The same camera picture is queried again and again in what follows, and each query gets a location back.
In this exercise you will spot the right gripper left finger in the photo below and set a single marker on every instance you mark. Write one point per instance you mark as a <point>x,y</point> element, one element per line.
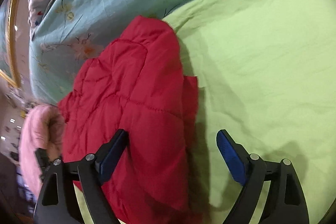
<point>57,201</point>

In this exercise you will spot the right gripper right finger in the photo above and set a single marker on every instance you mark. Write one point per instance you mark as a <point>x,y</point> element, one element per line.
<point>285,202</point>

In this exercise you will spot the red puffer jacket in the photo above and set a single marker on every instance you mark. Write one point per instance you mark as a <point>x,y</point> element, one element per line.
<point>137,84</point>

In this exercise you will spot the pink sleeve left forearm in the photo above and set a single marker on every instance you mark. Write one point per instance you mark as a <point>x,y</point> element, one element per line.
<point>41,122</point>

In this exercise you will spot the left hand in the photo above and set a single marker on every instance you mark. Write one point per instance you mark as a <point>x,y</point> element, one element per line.
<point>54,147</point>

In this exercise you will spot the lime green bed sheet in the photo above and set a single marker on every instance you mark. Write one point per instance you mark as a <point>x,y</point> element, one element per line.
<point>266,74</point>

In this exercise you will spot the gold picture frame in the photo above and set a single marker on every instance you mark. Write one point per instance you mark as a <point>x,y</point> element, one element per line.
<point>13,78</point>

